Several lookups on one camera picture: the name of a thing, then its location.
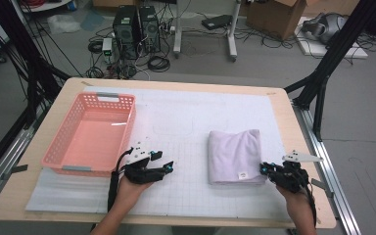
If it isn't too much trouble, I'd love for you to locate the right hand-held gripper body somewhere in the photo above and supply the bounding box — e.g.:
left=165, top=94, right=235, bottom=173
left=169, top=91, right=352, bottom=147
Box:
left=268, top=149, right=324, bottom=194

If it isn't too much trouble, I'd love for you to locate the person's right hand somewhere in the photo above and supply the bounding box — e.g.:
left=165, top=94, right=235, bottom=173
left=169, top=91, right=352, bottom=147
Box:
left=276, top=185, right=311, bottom=212

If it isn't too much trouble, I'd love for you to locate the right hand-held gripper black cable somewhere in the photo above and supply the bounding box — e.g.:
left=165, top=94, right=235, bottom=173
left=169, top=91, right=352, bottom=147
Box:
left=302, top=182, right=318, bottom=228

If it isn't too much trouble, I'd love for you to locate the white flat board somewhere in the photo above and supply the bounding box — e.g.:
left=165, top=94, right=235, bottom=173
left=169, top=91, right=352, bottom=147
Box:
left=295, top=16, right=370, bottom=60

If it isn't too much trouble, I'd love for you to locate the open cardboard box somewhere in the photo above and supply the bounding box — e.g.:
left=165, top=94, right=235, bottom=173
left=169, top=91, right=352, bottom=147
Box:
left=246, top=0, right=307, bottom=41

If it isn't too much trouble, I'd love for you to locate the person's left hand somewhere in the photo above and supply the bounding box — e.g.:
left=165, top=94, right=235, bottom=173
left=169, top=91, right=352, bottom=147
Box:
left=115, top=177, right=155, bottom=211

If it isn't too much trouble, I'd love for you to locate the clear plastic bag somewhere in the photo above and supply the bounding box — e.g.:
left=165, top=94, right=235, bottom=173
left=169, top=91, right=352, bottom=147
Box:
left=47, top=14, right=81, bottom=35

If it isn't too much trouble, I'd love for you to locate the aluminium rail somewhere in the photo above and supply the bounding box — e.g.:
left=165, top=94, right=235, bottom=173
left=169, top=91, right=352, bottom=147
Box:
left=292, top=100, right=361, bottom=234
left=0, top=125, right=36, bottom=213

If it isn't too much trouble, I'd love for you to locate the flat black device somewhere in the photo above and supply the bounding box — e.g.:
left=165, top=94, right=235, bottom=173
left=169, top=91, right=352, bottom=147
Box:
left=201, top=14, right=234, bottom=30

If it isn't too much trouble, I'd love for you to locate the coiled black cable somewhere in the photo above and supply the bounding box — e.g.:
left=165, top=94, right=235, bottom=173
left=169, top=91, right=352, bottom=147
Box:
left=147, top=55, right=171, bottom=73

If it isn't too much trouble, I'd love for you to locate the black metal frame post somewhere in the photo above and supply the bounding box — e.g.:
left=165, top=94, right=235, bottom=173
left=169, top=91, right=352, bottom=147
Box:
left=0, top=0, right=72, bottom=129
left=283, top=0, right=376, bottom=142

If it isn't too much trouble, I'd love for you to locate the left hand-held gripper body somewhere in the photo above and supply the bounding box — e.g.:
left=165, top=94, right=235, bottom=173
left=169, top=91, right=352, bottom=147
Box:
left=123, top=141, right=166, bottom=185

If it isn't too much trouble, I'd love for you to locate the light purple towel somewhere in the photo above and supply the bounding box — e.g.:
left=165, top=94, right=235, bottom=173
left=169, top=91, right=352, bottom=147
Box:
left=208, top=128, right=268, bottom=186

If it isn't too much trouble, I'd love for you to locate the small white power unit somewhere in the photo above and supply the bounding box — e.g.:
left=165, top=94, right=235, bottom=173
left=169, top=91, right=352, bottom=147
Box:
left=101, top=37, right=114, bottom=64

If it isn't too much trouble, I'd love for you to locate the left hand-held gripper black cable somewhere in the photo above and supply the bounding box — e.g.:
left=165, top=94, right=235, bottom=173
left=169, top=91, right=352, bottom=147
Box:
left=107, top=147, right=135, bottom=213

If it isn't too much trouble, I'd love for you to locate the pink perforated plastic basket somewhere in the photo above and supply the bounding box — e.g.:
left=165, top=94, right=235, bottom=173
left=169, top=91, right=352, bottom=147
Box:
left=40, top=91, right=137, bottom=179

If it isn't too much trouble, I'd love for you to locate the white metal stand frame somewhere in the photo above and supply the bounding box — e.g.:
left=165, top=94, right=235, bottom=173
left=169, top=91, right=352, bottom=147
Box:
left=172, top=0, right=243, bottom=63

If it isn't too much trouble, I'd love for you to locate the grey rounded device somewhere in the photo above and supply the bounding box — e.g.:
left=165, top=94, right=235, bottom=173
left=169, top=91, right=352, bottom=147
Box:
left=302, top=12, right=348, bottom=45

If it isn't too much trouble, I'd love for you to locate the grey rail bracket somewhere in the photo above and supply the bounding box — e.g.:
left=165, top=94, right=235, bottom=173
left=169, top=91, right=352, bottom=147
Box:
left=310, top=177, right=335, bottom=199
left=1, top=164, right=29, bottom=181

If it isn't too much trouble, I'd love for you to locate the black computer tower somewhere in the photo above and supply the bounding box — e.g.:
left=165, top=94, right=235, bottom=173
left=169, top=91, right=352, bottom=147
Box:
left=138, top=5, right=162, bottom=53
left=112, top=4, right=141, bottom=62

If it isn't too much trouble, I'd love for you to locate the hand-held gripper black cable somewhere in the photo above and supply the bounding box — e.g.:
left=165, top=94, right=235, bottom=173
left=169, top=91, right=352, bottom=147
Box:
left=302, top=182, right=318, bottom=228
left=107, top=147, right=135, bottom=213

